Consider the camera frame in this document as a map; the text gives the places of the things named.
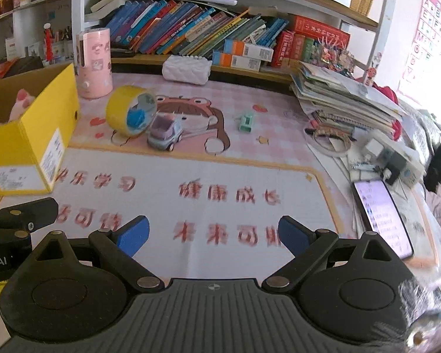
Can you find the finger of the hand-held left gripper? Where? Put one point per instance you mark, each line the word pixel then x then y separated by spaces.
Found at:
pixel 25 211

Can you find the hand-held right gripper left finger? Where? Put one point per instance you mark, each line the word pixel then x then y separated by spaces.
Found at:
pixel 134 235

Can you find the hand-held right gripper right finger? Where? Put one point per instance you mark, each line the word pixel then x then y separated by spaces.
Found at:
pixel 294 233

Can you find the yellow cardboard box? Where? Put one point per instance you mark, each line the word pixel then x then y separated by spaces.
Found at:
pixel 29 147

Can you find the large pink plush toy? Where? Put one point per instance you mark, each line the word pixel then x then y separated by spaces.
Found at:
pixel 20 106

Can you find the smartphone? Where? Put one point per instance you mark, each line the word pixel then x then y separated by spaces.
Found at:
pixel 384 218

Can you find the pink printed tablecloth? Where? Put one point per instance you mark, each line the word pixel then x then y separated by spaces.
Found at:
pixel 213 169

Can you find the small toy car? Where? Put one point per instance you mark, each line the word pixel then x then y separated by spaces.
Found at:
pixel 165 134

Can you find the white power adapter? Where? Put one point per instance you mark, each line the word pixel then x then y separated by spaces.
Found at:
pixel 374 150

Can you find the small green sharpener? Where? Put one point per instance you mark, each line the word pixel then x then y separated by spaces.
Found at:
pixel 246 123

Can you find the yellow tape roll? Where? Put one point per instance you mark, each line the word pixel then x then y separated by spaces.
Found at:
pixel 119 112

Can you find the stack of papers and notebooks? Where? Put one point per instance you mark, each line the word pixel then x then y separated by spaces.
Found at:
pixel 345 95

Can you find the red tassel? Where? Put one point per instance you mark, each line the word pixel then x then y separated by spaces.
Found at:
pixel 48 42

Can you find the pink cylindrical humidifier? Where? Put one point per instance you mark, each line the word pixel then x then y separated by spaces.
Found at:
pixel 94 62

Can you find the red bag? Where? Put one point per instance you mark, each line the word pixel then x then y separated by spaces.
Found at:
pixel 384 91

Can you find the white quilted pouch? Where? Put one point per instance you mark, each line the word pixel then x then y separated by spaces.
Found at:
pixel 185 70

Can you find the colourful acrylic figures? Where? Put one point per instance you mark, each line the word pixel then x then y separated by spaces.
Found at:
pixel 332 57

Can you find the orange and white carton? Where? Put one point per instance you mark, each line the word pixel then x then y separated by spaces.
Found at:
pixel 235 61
pixel 248 49

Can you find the white corner shelf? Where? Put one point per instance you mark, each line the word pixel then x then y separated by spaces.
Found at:
pixel 58 11

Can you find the red boxed book set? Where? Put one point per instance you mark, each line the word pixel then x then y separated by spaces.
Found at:
pixel 316 27

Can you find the beige lying books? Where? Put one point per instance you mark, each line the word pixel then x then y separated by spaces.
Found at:
pixel 106 5

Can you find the row of leaning books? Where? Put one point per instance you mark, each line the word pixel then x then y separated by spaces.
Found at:
pixel 191 25

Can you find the white frame wooden bookshelf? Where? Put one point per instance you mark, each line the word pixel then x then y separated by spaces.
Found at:
pixel 77 7

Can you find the wall poster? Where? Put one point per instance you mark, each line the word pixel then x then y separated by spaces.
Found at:
pixel 432 44

